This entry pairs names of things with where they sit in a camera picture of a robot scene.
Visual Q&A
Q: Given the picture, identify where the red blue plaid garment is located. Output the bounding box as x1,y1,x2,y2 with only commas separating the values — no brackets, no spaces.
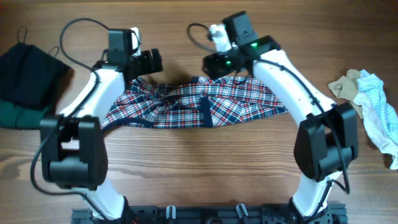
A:
102,76,288,131

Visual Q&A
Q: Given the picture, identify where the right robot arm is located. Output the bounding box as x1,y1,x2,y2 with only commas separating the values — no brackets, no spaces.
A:
203,34,358,223

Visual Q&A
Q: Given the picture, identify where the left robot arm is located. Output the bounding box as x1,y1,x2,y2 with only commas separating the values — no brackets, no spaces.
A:
30,49,163,223

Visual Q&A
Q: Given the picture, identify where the beige garment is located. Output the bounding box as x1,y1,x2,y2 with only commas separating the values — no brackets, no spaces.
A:
328,69,363,119

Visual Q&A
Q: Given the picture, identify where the black folded garment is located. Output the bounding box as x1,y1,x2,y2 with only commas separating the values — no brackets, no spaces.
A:
1,40,70,110

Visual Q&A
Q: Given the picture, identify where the green folded garment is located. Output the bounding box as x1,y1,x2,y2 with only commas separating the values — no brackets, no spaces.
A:
1,85,60,130

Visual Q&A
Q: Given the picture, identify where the light blue striped garment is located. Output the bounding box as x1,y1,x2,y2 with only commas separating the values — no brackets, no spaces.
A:
353,70,397,169

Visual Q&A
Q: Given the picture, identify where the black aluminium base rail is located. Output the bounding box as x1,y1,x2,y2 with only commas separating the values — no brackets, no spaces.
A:
70,203,348,224

